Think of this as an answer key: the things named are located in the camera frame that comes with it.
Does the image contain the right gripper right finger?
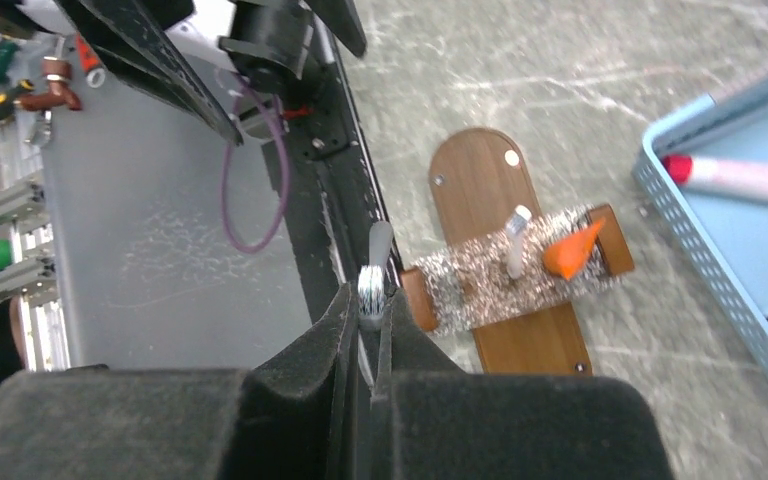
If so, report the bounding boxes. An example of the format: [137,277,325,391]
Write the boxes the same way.
[371,292,673,479]

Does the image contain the blue plastic basket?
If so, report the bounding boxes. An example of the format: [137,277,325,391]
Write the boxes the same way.
[632,66,768,378]

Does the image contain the aluminium extrusion frame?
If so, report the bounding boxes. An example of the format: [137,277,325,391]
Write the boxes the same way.
[0,173,71,371]

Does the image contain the brown copper pipe fitting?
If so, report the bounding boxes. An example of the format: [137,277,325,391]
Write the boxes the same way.
[15,56,83,112]

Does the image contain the black base frame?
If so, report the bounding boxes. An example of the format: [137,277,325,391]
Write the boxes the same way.
[266,20,388,331]

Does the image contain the brown oval wooden tray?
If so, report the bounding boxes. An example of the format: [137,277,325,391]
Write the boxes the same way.
[428,127,592,376]

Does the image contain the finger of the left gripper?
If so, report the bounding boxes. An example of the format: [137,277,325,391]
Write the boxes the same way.
[306,0,368,58]
[59,0,242,144]

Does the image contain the grey toothbrush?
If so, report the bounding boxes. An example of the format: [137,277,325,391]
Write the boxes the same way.
[357,221,394,331]

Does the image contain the orange toothpaste tube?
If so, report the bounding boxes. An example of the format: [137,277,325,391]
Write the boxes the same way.
[542,219,606,281]

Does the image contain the clear acrylic toothbrush holder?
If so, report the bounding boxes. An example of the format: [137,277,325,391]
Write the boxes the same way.
[400,204,635,335]

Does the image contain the white red toothpaste tube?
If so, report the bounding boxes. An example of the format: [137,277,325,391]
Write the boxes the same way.
[662,154,768,204]

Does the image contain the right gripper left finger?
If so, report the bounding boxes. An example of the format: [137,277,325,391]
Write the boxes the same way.
[0,285,358,479]

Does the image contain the white toothbrush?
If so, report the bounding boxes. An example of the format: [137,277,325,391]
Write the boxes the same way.
[505,205,532,280]

